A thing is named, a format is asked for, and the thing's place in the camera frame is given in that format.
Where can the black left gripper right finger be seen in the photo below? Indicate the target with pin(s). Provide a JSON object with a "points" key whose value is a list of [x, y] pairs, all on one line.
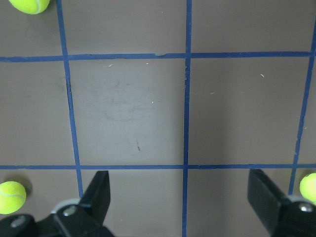
{"points": [[282, 215]]}

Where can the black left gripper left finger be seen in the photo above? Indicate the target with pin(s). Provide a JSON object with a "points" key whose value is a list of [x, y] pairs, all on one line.
{"points": [[86, 218]]}

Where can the tennis ball near left base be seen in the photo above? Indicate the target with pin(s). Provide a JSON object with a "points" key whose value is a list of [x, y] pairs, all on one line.
{"points": [[308, 187]]}

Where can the tennis ball front left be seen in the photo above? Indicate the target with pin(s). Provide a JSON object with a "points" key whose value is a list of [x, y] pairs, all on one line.
{"points": [[12, 197]]}

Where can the tennis ball centre back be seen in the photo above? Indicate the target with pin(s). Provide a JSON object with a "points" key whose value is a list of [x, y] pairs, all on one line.
{"points": [[30, 6]]}

